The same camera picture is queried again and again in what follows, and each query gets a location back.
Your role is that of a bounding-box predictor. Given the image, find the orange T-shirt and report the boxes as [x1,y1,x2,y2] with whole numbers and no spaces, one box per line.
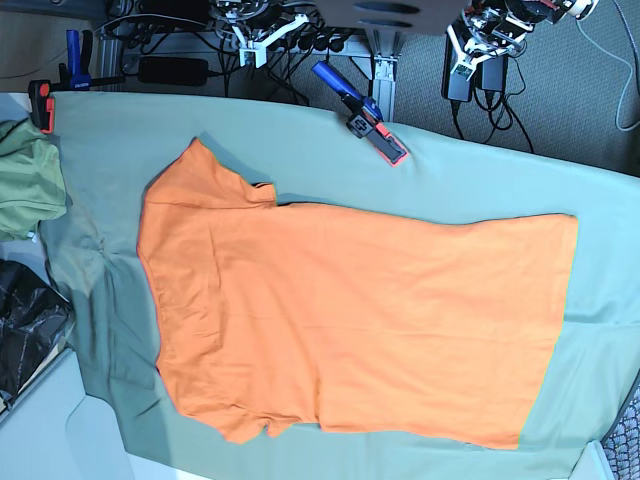
[137,141,578,450]

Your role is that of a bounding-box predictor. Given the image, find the robot arm near clamp corner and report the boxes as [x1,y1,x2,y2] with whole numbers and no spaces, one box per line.
[209,0,310,50]

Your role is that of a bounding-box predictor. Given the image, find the robot arm far side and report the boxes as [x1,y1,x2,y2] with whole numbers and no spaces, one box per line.
[447,0,599,57]

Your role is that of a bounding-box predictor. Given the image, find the blue clamp at table middle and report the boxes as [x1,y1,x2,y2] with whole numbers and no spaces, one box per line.
[312,60,408,167]

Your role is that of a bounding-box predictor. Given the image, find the black power adapter left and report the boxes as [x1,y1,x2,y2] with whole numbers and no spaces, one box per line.
[441,26,474,102]

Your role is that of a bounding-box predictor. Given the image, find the black power adapter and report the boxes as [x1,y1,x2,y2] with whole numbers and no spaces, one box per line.
[477,56,508,93]
[441,26,474,102]

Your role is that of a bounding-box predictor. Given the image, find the black power strip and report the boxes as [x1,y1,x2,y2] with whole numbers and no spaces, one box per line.
[267,27,358,53]

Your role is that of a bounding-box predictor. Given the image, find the aluminium table leg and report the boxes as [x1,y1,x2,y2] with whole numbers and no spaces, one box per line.
[351,29,405,122]

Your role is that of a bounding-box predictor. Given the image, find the black power brick left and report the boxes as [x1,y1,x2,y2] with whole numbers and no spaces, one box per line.
[137,56,209,87]

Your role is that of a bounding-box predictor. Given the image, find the green table cloth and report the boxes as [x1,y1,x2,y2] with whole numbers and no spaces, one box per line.
[40,92,639,479]

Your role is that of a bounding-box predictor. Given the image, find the black power adapter right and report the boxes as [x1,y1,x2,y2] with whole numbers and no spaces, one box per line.
[477,56,508,93]

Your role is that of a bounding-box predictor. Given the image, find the olive green garment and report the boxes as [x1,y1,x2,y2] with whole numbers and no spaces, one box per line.
[1,119,67,241]

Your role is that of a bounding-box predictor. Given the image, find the black plastic bag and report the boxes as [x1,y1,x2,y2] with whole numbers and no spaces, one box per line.
[1,260,72,409]

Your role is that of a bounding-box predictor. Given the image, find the white wrist camera near corner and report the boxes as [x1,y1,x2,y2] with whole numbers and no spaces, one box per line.
[239,43,267,68]

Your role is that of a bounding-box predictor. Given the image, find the white wrist camera far side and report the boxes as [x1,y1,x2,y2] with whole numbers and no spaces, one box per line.
[451,57,475,81]

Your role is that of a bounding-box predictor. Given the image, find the grey cable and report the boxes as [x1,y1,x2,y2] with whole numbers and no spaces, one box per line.
[574,0,640,133]

